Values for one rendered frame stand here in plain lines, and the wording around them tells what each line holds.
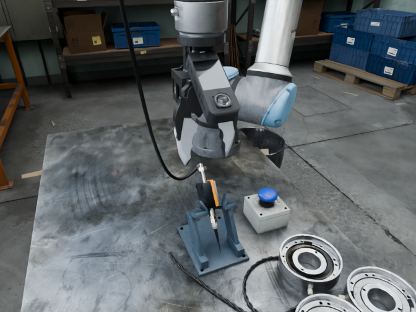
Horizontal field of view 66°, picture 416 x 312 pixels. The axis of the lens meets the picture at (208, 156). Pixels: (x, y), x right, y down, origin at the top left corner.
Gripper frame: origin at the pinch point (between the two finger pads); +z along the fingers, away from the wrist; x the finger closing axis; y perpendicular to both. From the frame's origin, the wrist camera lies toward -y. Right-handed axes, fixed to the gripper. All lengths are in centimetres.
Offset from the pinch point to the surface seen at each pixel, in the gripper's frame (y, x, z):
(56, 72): 380, 47, 84
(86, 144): 49, 20, 19
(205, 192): -1.7, 1.1, 6.1
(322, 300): -21.9, -10.3, 15.8
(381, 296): -24.0, -20.7, 17.5
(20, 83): 301, 75, 71
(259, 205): -0.2, -11.3, 14.3
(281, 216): -3.6, -14.8, 15.5
